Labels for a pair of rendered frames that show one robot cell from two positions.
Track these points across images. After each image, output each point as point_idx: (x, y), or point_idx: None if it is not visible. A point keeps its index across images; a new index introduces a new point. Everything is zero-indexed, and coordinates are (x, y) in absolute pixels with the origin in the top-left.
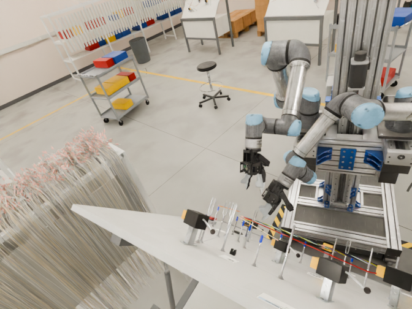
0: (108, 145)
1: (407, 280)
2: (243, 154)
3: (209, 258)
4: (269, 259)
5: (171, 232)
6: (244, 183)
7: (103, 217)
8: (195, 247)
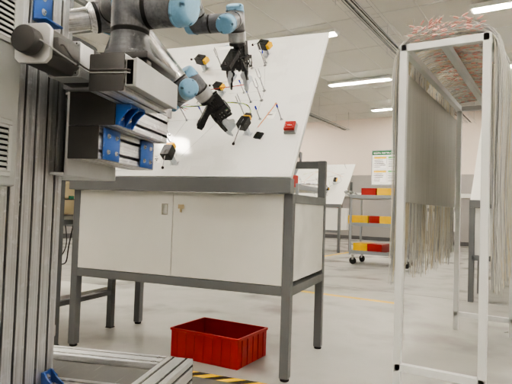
0: (412, 33)
1: None
2: (247, 46)
3: (253, 52)
4: (227, 93)
5: (281, 58)
6: (248, 85)
7: (307, 36)
8: (262, 55)
